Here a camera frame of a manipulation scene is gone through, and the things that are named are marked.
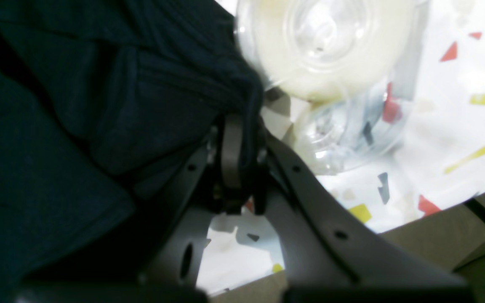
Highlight clear glass bottle red cap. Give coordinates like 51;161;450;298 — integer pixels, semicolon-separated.
235;0;431;175

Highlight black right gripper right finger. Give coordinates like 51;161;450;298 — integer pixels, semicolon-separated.
253;126;474;303

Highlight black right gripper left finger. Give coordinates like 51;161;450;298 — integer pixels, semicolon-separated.
15;114;245;303

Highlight speckled white tablecloth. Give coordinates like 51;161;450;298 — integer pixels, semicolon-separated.
261;0;485;234

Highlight dark navy t-shirt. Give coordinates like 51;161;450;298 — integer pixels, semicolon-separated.
0;0;264;303

